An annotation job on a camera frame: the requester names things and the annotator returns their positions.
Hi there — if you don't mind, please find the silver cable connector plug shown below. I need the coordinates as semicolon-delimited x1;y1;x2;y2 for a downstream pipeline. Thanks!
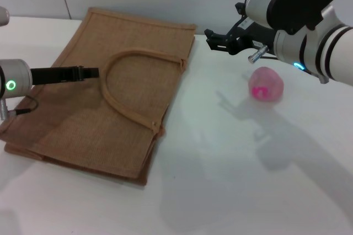
247;46;269;64
0;98;9;121

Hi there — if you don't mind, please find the brown jute handbag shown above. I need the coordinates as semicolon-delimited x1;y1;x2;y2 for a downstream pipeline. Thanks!
0;7;198;188

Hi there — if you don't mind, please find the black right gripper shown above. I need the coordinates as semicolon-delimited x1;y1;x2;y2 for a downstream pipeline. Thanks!
204;2;276;55

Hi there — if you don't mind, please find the black thin cable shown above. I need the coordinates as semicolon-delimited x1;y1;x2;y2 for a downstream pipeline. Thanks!
7;95;39;116

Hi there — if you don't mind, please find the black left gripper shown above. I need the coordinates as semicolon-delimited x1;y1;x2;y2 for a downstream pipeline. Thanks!
30;65;99;86

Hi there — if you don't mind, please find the left wrist camera housing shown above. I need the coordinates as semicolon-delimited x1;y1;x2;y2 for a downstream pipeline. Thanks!
0;6;10;28

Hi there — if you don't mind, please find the pink peach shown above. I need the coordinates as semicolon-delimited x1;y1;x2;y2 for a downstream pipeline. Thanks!
248;66;285;102

